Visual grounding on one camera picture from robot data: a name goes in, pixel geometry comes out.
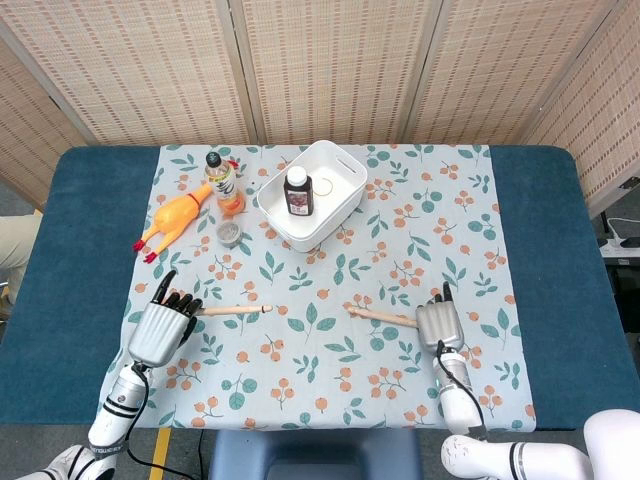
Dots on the woven bamboo folding screen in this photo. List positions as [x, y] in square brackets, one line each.
[325, 65]

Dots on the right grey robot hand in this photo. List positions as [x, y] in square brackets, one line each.
[440, 325]

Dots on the wooden stick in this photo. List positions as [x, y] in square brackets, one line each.
[235, 310]
[385, 316]

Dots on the tan rubber band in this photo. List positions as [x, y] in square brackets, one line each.
[331, 189]

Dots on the blue table cover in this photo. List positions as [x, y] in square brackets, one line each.
[75, 250]

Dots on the dark juice bottle white cap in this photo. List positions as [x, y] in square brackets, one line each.
[299, 197]

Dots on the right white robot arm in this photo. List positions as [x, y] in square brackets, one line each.
[457, 405]

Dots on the fruit and leaf print tablecloth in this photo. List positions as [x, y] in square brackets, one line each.
[325, 360]

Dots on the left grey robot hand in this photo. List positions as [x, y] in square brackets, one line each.
[156, 330]

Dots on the small clear round jar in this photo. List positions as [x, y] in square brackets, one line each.
[229, 235]

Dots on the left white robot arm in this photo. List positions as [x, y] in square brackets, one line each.
[120, 400]

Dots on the white plastic storage basket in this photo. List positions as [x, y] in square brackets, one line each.
[332, 207]

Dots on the orange rubber chicken toy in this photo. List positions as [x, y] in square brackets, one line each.
[175, 212]

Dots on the blue robot torso base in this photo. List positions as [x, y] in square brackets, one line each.
[315, 455]

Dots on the orange drink bottle black cap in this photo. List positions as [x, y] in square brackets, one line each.
[226, 186]

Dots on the person's leg in beige trousers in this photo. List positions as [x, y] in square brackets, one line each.
[15, 240]

